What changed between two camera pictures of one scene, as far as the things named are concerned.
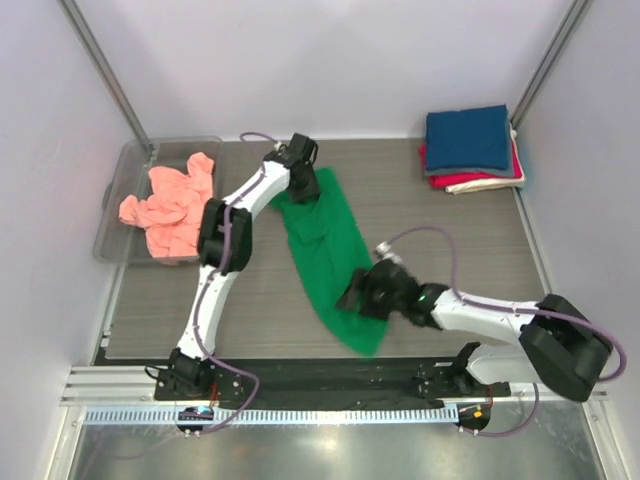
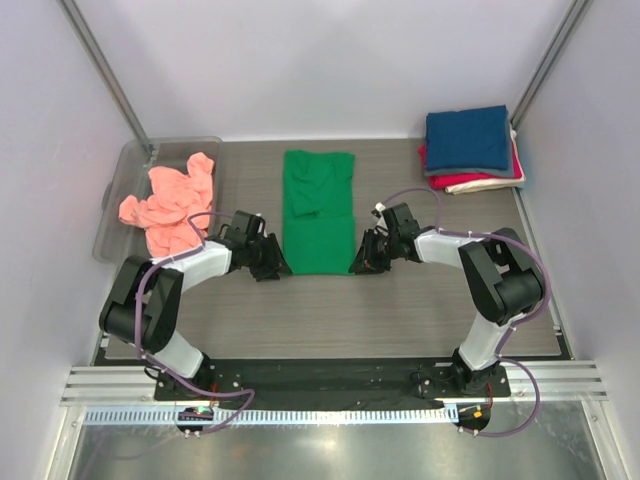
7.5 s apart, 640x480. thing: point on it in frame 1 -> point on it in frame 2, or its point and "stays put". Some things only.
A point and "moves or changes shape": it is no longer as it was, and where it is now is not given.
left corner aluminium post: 104,67 stays put
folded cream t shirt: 497,184 stays put
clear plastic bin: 120,241 stays put
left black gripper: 305,187 -> 263,255
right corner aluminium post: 570,25 stays put
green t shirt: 331,246 moves or changes shape
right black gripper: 361,292 -> 378,248
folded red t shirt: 440,181 stays put
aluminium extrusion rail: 84,385 stays put
